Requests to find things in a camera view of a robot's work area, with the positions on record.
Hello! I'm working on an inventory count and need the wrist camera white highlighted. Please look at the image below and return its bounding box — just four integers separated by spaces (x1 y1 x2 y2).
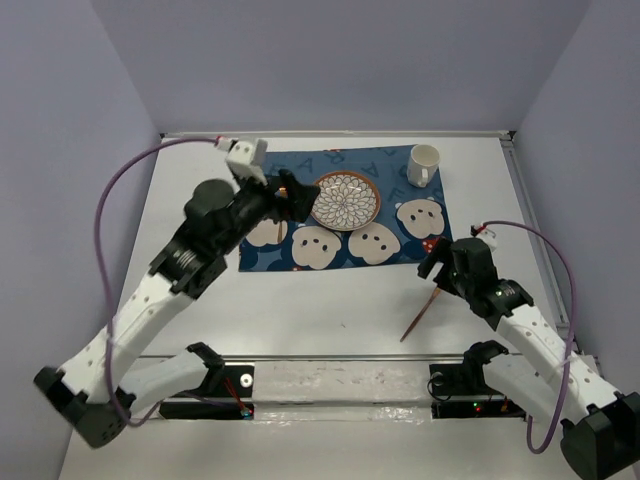
225 139 268 185
472 224 498 251

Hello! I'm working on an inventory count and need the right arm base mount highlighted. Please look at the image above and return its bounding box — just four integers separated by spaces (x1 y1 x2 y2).
427 363 525 420

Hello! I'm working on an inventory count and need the copper knife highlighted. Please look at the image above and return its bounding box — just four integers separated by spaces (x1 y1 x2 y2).
399 287 441 343

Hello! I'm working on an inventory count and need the floral patterned plate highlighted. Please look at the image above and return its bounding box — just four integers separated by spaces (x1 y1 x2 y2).
311 171 381 232

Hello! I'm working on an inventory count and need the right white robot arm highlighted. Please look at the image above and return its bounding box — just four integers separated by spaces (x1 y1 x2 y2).
418 237 639 479

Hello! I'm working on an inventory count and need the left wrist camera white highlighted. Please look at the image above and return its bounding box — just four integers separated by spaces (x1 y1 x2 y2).
225 139 268 185

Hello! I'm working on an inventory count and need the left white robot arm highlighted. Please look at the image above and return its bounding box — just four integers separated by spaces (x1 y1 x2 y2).
34 169 320 449

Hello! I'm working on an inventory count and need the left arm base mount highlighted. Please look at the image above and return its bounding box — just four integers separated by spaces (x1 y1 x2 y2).
157 364 255 421

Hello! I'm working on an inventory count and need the blue cartoon placemat cloth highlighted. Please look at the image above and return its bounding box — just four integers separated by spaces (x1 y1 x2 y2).
238 145 452 273

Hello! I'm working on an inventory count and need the copper fork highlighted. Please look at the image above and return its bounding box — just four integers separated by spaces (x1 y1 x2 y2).
277 187 288 244

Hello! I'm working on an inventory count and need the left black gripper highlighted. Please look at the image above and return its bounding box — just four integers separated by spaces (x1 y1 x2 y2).
216 167 320 255

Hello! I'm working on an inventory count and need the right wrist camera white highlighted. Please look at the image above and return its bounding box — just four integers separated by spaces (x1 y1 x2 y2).
472 224 498 251

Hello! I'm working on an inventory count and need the white mug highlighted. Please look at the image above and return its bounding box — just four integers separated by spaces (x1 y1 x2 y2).
406 144 441 188

